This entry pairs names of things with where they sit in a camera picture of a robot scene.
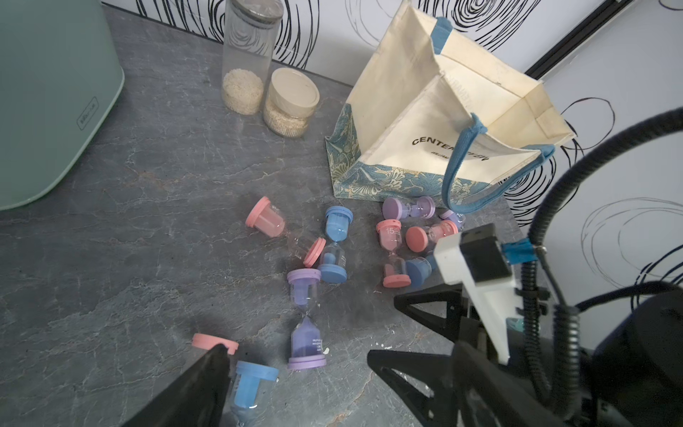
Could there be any pink hourglass lower left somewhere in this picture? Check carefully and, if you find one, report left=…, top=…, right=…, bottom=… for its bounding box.
left=191, top=333, right=239, bottom=355

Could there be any purple hourglass right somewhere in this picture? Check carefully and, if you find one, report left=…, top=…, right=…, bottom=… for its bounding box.
left=439, top=209, right=465, bottom=231

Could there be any blue hourglass lower left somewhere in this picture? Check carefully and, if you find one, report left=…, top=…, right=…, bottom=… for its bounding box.
left=229, top=361, right=279, bottom=426

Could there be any cream canvas tote bag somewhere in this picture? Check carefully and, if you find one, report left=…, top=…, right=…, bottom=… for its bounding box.
left=327, top=2, right=574, bottom=214

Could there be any blue hourglass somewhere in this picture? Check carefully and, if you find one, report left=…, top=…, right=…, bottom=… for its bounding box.
left=406, top=254, right=439, bottom=289
left=318, top=206, right=354, bottom=285
left=229, top=361, right=279, bottom=426

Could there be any blue hourglass upper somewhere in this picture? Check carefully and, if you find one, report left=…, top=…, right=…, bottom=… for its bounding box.
left=318, top=206, right=354, bottom=285

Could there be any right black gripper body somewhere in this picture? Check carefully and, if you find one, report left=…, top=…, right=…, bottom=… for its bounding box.
left=453, top=327, right=603, bottom=426

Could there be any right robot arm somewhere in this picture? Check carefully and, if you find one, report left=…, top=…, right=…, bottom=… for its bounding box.
left=367, top=281, right=682, bottom=426

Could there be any pink hourglass number fifteen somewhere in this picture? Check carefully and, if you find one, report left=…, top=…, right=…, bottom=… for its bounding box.
left=376, top=219, right=411, bottom=288

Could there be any pink hourglass far left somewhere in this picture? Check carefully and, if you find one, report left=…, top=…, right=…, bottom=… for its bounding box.
left=245, top=197, right=327, bottom=268

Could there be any pink hourglass near bag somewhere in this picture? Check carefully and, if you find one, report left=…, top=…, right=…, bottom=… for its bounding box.
left=405, top=220, right=458, bottom=254

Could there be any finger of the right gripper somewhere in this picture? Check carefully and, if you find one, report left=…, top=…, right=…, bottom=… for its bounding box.
left=393, top=284, right=475, bottom=342
left=366, top=342, right=480, bottom=426

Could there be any black corrugated cable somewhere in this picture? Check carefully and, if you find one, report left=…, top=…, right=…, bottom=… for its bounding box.
left=519, top=106, right=683, bottom=417

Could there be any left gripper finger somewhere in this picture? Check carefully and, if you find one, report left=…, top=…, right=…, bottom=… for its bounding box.
left=125, top=344, right=231, bottom=426

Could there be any tall glass jar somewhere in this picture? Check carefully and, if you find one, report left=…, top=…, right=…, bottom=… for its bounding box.
left=222, top=0, right=284, bottom=116

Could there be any purple hourglass centre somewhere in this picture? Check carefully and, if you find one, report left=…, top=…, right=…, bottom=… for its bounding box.
left=287, top=269, right=327, bottom=371

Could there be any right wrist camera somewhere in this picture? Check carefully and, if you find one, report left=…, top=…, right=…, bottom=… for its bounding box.
left=433, top=223, right=522, bottom=366

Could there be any purple hourglass by bag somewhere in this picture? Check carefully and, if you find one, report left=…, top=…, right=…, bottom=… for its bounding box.
left=382, top=196, right=436, bottom=221

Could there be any mint green toaster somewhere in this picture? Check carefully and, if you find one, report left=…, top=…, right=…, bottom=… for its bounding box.
left=1, top=1, right=126, bottom=210

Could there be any blue hourglass centre right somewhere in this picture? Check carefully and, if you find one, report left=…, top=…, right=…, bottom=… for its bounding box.
left=406, top=254, right=439, bottom=289

